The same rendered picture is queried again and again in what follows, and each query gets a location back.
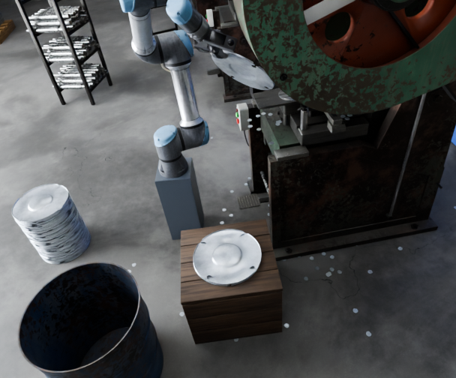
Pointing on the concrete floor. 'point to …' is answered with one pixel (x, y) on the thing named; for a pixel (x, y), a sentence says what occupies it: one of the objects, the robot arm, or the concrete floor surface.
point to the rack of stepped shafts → (67, 46)
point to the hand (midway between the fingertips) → (228, 54)
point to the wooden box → (203, 319)
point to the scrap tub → (91, 326)
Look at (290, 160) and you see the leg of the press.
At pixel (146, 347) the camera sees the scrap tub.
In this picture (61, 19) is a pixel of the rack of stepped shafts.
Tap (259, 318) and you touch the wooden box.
